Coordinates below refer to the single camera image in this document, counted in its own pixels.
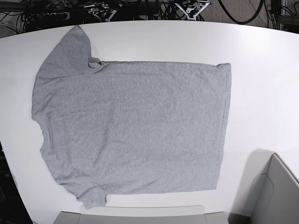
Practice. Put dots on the grey T-shirt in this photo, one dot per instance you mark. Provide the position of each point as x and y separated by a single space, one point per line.
127 128

